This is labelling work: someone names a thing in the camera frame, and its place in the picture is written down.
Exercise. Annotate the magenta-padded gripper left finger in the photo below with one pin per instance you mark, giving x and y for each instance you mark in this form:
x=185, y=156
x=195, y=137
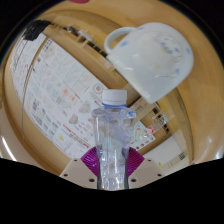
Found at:
x=89, y=163

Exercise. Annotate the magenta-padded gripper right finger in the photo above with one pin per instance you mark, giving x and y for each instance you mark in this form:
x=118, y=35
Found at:
x=136, y=163

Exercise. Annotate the clear white-capped water bottle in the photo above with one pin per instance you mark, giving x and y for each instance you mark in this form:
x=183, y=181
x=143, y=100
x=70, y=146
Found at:
x=112, y=140

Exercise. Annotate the white standing board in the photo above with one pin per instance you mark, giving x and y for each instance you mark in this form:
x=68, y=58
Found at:
x=168, y=151

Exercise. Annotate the brown cardboard box stand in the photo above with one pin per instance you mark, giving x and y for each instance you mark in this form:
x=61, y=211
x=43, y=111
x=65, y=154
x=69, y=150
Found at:
x=146, y=113

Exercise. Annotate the white ceramic mug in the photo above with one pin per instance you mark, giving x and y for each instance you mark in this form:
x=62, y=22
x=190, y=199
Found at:
x=156, y=60

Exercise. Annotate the flat round red coaster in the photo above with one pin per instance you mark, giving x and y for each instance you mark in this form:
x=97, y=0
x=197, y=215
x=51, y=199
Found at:
x=79, y=1

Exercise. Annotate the large printed wall poster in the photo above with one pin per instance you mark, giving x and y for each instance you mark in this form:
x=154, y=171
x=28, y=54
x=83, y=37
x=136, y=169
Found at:
x=60, y=100

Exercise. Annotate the narrow printed wall poster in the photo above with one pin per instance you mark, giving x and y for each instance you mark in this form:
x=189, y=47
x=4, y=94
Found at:
x=23, y=63

